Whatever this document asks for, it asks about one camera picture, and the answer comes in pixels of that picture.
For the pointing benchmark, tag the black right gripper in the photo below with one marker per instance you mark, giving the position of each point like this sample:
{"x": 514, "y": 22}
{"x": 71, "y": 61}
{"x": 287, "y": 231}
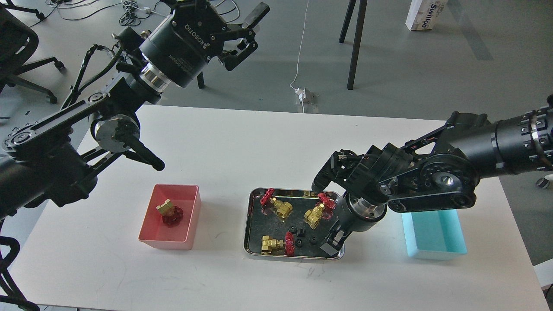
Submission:
{"x": 354, "y": 214}

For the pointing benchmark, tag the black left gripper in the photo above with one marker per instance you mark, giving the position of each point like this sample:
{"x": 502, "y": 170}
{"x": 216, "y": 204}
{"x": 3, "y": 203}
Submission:
{"x": 193, "y": 34}

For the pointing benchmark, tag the brass valve red handle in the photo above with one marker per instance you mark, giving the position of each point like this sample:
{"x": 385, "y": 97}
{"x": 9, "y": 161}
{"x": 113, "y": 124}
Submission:
{"x": 171, "y": 214}
{"x": 280, "y": 208}
{"x": 269, "y": 245}
{"x": 323, "y": 210}

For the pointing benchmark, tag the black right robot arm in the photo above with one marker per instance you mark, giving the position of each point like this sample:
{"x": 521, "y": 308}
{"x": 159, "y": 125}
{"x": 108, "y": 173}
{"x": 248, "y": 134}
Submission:
{"x": 438, "y": 171}

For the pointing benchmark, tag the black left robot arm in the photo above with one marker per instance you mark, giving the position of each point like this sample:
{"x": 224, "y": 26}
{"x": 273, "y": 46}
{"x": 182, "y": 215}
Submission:
{"x": 59, "y": 157}

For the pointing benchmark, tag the blue plastic box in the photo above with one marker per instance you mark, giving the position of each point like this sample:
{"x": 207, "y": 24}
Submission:
{"x": 434, "y": 235}

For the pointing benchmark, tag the pink plastic box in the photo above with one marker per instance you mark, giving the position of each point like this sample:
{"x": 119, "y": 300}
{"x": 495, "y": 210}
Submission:
{"x": 181, "y": 237}

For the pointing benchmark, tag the white cardboard box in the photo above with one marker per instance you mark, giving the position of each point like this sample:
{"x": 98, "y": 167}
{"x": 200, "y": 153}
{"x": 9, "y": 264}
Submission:
{"x": 422, "y": 14}

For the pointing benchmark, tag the black table leg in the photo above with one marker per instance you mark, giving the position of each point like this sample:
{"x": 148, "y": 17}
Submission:
{"x": 357, "y": 36}
{"x": 200, "y": 80}

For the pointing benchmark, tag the metal tray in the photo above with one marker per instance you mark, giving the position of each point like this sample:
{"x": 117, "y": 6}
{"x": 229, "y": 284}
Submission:
{"x": 259, "y": 224}

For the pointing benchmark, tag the white power adapter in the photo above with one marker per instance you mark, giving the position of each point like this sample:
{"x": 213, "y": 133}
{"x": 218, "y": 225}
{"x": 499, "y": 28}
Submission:
{"x": 304, "y": 96}

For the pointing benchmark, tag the black office chair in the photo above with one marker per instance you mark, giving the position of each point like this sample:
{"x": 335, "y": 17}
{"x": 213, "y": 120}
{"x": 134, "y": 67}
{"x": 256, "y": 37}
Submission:
{"x": 18, "y": 42}

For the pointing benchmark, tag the brass valve red handle top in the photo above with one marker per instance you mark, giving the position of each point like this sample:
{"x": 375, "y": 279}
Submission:
{"x": 280, "y": 208}

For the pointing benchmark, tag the brass valve red handle bottom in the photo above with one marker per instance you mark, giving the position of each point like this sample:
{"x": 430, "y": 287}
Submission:
{"x": 269, "y": 245}

